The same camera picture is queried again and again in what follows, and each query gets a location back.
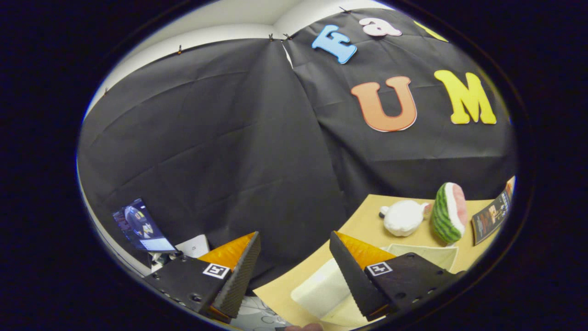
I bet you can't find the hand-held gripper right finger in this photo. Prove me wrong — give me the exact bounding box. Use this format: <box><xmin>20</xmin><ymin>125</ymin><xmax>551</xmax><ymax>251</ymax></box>
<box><xmin>329</xmin><ymin>231</ymin><xmax>464</xmax><ymax>322</ymax></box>

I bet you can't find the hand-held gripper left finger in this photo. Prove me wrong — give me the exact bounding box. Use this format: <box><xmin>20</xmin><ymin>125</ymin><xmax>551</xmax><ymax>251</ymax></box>
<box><xmin>145</xmin><ymin>231</ymin><xmax>261</xmax><ymax>322</ymax></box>

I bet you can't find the cream fabric storage box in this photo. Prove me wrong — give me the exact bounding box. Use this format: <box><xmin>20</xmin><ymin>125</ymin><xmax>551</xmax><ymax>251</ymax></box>
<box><xmin>291</xmin><ymin>244</ymin><xmax>458</xmax><ymax>328</ymax></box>

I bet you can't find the white paper sheet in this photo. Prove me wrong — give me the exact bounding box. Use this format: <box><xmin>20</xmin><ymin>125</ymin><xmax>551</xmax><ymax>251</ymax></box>
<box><xmin>177</xmin><ymin>234</ymin><xmax>211</xmax><ymax>258</ymax></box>

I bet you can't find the white plush toy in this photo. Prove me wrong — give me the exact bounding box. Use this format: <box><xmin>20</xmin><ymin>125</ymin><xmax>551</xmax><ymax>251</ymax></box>
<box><xmin>379</xmin><ymin>200</ymin><xmax>430</xmax><ymax>237</ymax></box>

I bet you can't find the watermelon slice plush toy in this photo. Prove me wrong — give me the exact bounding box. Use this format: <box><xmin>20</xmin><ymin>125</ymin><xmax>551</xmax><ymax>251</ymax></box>
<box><xmin>430</xmin><ymin>183</ymin><xmax>469</xmax><ymax>244</ymax></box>

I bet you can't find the laptop screen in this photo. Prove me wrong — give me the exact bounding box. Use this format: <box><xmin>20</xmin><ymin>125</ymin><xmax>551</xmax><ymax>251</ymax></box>
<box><xmin>113</xmin><ymin>198</ymin><xmax>177</xmax><ymax>252</ymax></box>

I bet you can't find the black backdrop cloth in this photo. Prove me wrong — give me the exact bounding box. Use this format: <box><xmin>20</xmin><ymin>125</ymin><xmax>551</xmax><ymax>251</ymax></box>
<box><xmin>77</xmin><ymin>7</ymin><xmax>517</xmax><ymax>290</ymax></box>

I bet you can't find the black cover book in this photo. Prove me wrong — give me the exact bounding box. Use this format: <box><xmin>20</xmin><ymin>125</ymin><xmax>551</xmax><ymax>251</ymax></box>
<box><xmin>472</xmin><ymin>191</ymin><xmax>511</xmax><ymax>245</ymax></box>

